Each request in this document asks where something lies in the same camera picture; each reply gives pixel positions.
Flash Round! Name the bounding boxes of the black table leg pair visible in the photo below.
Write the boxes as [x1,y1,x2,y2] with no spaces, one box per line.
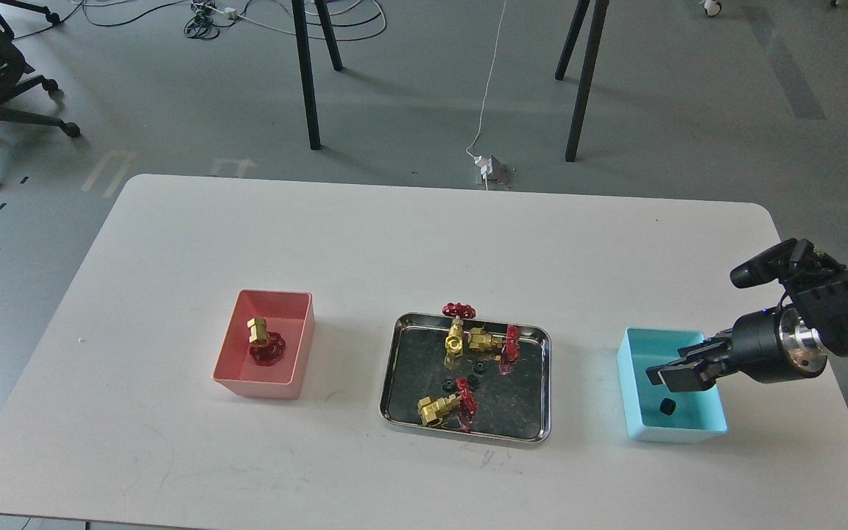
[291,1,343,150]
[554,0,610,162]

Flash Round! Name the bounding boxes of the brass valve front red handwheel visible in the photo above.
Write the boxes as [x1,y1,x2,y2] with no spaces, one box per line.
[417,377,478,432]

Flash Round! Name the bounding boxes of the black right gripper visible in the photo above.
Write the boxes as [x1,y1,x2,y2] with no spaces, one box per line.
[646,309,800,393]

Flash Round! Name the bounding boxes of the tangled floor cables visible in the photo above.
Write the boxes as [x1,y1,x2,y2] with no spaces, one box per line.
[71,0,389,43]

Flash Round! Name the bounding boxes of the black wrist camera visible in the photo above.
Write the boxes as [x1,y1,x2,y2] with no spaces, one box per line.
[729,238,814,289]

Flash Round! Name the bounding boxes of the brass valve red handwheel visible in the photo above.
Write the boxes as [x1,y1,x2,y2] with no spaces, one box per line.
[467,325,520,363]
[417,377,478,432]
[247,317,286,367]
[442,303,476,370]

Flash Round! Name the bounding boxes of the white caster wheel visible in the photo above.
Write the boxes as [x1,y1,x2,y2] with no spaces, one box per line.
[702,0,721,18]

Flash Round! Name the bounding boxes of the light blue plastic box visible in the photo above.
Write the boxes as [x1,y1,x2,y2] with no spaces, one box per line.
[617,328,728,443]

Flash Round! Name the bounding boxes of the shiny metal tray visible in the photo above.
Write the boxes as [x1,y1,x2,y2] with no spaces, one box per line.
[379,313,551,444]

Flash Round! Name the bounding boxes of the white cable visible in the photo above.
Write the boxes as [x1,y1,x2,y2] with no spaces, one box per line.
[466,0,509,159]

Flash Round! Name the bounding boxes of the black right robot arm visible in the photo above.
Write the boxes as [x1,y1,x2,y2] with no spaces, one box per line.
[645,238,848,392]

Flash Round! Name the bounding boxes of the pink plastic box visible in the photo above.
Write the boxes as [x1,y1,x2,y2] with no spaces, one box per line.
[213,289,315,400]

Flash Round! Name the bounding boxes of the brass valve upright red handwheel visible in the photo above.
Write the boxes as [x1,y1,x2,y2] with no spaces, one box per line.
[442,303,476,370]

